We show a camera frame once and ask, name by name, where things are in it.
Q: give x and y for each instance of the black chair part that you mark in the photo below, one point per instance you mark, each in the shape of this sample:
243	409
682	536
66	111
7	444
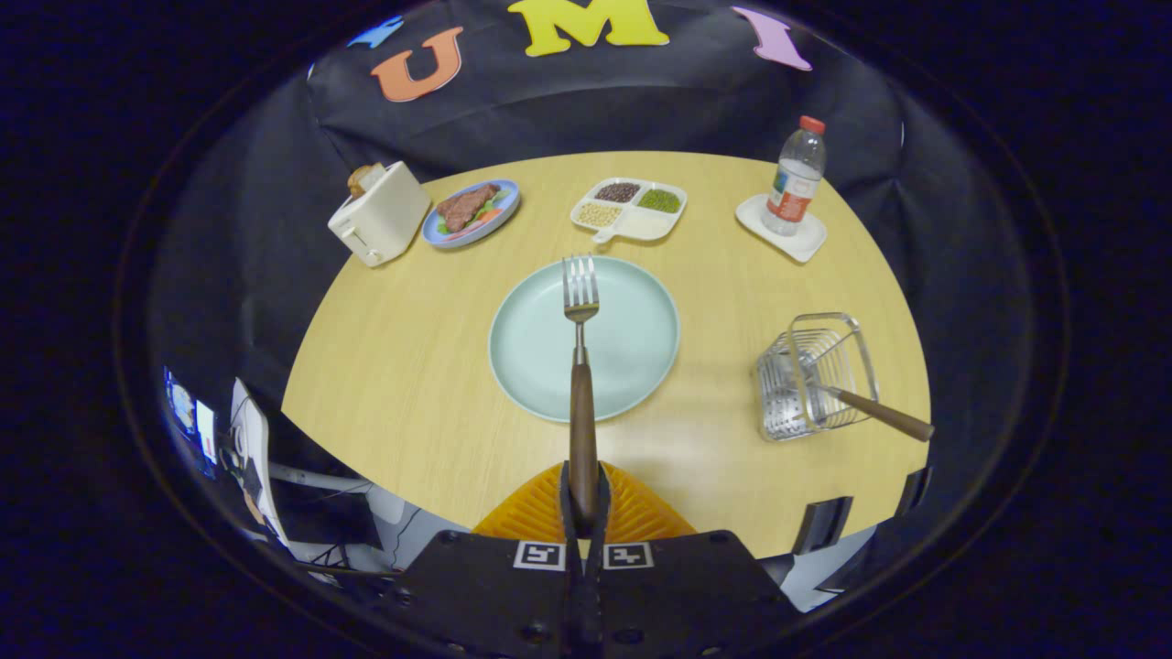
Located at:
914	491
821	524

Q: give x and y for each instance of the brown steak piece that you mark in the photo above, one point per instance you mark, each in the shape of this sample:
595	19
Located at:
462	209

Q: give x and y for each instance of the cream toaster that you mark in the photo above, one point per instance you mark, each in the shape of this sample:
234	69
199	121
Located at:
385	215

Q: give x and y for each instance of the white square coaster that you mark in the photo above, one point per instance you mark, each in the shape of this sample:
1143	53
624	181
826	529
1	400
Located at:
806	245

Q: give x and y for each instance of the blue plate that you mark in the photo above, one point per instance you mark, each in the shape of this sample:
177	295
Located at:
508	194

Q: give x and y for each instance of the toasted bread slice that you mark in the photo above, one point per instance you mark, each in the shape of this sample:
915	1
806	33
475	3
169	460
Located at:
360	178

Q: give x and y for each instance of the pale green plate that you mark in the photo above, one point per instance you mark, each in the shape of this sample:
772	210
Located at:
531	348

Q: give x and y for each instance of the computer monitor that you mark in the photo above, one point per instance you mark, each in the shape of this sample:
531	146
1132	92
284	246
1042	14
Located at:
188	421

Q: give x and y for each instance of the white divided bean tray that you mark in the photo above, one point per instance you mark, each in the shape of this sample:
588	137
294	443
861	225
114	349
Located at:
650	224

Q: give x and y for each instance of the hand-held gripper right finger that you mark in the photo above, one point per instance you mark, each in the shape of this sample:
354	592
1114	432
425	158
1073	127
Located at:
602	513

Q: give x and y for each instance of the black backdrop cloth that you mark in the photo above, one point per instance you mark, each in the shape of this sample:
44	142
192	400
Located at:
229	275

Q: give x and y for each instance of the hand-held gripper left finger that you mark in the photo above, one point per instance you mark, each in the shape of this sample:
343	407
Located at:
566	513

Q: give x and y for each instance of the clear red-capped water bottle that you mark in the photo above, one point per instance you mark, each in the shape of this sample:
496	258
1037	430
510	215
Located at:
792	192

